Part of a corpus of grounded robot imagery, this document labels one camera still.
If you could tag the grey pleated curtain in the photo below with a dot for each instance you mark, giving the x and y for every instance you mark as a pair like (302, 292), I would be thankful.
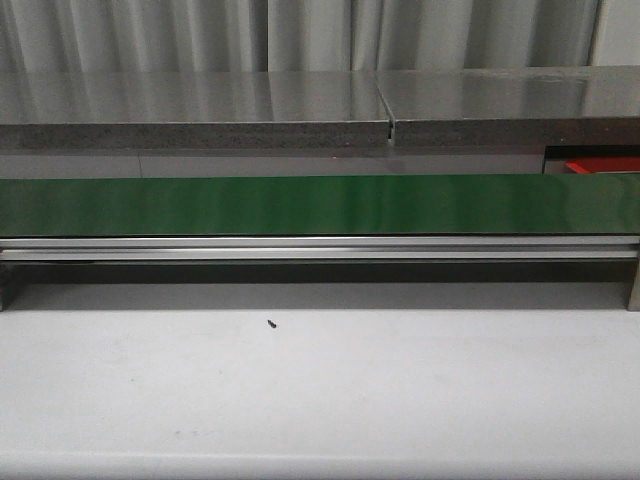
(229, 36)

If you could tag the grey stone countertop slab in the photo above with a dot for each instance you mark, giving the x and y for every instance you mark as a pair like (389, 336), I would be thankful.
(191, 111)
(538, 106)

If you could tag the right grey stone countertop slab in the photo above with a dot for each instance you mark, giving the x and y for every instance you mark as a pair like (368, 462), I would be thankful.
(538, 106)

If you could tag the left grey stone countertop slab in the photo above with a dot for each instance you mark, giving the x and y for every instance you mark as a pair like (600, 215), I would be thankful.
(191, 111)

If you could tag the right conveyor support leg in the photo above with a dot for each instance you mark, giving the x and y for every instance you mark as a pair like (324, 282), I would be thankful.
(630, 266)

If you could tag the aluminium conveyor frame rail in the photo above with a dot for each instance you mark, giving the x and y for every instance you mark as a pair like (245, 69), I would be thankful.
(329, 248)

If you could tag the red plastic tray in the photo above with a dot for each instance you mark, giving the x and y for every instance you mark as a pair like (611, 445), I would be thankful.
(604, 165)

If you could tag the green conveyor belt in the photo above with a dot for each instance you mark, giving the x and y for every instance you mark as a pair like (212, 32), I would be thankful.
(508, 204)

